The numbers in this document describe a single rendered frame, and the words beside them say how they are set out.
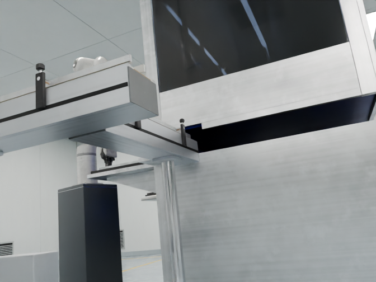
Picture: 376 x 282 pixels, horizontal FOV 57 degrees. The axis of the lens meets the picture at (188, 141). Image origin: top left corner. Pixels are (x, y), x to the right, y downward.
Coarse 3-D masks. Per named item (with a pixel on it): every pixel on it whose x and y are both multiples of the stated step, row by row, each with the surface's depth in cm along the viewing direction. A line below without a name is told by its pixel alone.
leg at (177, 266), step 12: (168, 156) 133; (168, 168) 134; (168, 180) 133; (168, 192) 132; (168, 204) 131; (168, 216) 131; (168, 228) 130; (180, 228) 131; (168, 240) 130; (180, 240) 129; (180, 252) 128; (180, 264) 126; (180, 276) 125
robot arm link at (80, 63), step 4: (76, 60) 207; (80, 60) 207; (84, 60) 208; (88, 60) 209; (92, 60) 211; (76, 64) 206; (80, 64) 206; (84, 64) 207; (88, 64) 209; (92, 64) 210; (76, 68) 207; (80, 68) 206; (84, 68) 208
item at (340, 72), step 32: (352, 0) 139; (352, 32) 137; (288, 64) 145; (320, 64) 140; (352, 64) 135; (160, 96) 167; (192, 96) 160; (224, 96) 154; (256, 96) 148; (288, 96) 142; (320, 96) 137; (352, 96) 133
